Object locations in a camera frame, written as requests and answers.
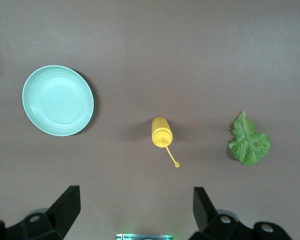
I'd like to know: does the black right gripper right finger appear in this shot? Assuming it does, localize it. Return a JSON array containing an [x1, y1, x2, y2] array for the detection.
[[188, 186, 293, 240]]

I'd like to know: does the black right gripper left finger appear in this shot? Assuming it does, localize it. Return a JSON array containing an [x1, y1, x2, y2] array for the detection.
[[0, 184, 81, 240]]

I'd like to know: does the green lettuce leaf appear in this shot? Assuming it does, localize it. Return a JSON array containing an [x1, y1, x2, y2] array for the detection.
[[227, 110, 273, 166]]

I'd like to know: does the yellow mustard squeeze bottle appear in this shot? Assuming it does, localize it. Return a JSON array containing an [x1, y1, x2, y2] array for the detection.
[[151, 116, 181, 169]]

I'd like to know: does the mint green plate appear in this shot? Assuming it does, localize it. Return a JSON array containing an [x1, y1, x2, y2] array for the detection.
[[21, 64, 95, 137]]

